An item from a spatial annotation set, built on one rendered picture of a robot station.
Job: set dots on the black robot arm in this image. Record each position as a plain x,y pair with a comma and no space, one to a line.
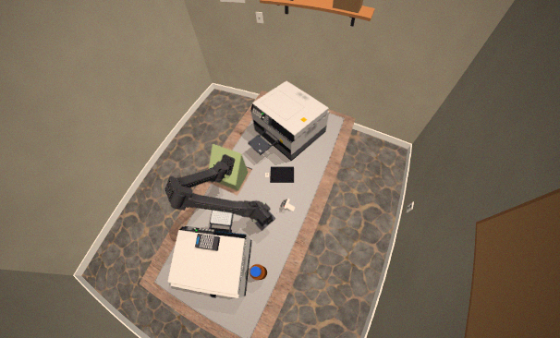
183,197

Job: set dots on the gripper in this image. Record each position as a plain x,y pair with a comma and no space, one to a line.
265,206

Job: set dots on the white multiwell plate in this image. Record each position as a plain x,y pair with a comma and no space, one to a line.
221,220

